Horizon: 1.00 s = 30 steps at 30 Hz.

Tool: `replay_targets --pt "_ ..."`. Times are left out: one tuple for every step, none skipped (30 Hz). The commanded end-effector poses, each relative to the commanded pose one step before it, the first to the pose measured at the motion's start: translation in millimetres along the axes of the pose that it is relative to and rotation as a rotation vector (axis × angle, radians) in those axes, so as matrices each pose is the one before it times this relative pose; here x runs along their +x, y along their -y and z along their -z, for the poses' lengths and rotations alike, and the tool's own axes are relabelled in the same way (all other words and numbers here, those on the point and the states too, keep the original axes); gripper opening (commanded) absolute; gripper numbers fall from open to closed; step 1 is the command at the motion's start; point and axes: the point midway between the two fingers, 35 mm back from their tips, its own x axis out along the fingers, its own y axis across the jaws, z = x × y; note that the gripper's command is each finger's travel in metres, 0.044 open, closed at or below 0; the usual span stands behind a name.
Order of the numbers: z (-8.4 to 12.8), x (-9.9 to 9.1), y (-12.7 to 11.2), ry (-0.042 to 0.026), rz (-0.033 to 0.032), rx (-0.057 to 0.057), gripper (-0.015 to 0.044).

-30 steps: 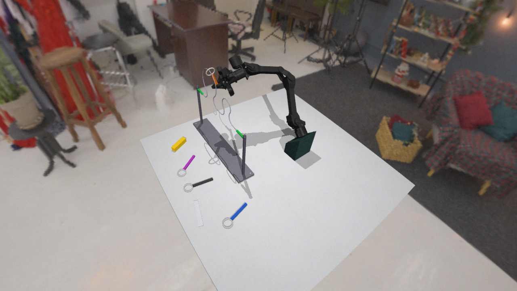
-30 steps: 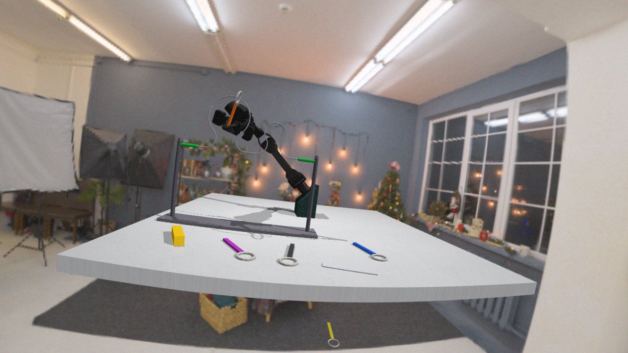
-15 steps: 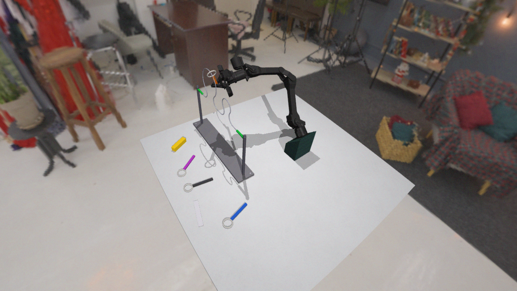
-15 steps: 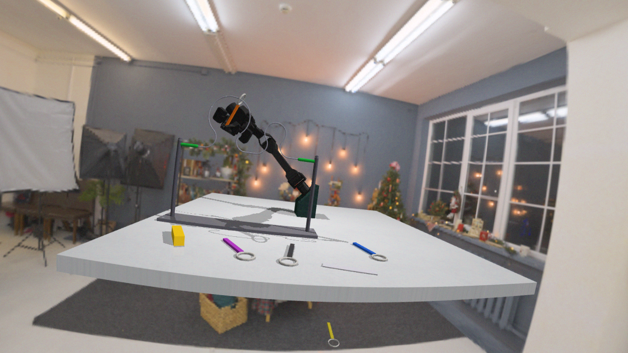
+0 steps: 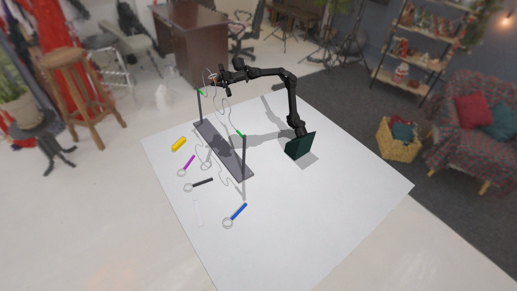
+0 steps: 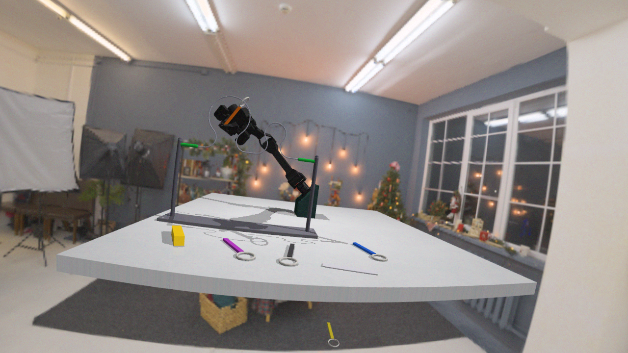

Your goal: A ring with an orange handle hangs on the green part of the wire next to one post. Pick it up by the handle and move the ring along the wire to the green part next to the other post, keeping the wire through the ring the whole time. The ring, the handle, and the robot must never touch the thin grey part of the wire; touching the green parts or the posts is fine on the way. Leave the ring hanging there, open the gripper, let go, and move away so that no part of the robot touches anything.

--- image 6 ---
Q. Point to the yellow rectangular block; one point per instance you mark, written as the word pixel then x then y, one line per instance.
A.
pixel 178 236

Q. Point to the blue bar with grey loop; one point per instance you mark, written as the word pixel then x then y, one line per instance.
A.
pixel 370 252

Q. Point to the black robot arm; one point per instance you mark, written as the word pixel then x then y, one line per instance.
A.
pixel 294 177

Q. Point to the black handle with white loop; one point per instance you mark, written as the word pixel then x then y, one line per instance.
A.
pixel 289 256

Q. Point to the purple handle with grey loop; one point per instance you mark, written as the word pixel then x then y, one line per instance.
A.
pixel 238 250

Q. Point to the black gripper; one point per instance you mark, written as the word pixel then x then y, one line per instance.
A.
pixel 233 127

